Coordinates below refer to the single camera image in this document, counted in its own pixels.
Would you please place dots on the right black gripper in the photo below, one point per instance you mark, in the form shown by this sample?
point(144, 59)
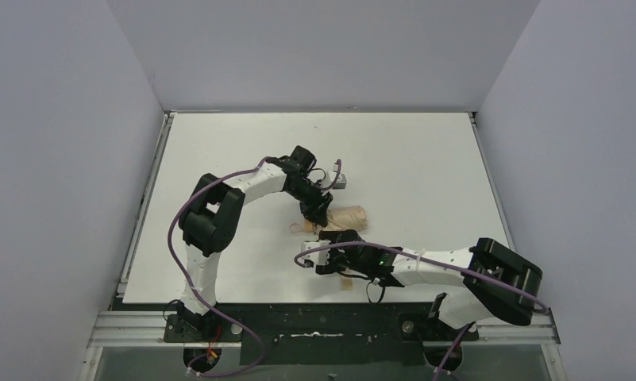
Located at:
point(332, 259)

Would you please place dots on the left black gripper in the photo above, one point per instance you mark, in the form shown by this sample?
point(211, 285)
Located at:
point(317, 213)

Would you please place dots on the black and beige umbrella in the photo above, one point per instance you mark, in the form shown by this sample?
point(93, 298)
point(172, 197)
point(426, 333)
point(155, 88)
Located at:
point(339, 219)

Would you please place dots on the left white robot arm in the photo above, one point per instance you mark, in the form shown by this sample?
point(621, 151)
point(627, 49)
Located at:
point(209, 219)

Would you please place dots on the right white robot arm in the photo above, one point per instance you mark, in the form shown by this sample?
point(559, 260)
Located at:
point(486, 280)

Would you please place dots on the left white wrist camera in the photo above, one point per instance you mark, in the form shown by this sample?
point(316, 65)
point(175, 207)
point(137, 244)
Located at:
point(339, 183)

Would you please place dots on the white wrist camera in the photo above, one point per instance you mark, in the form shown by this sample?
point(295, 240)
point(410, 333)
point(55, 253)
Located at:
point(339, 183)
point(314, 253)

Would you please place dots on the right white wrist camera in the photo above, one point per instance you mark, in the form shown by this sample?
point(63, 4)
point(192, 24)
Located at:
point(314, 253)

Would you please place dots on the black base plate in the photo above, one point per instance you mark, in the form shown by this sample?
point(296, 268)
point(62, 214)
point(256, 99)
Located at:
point(408, 333)

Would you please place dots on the aluminium frame rail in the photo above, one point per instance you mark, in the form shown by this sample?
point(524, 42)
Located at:
point(145, 329)

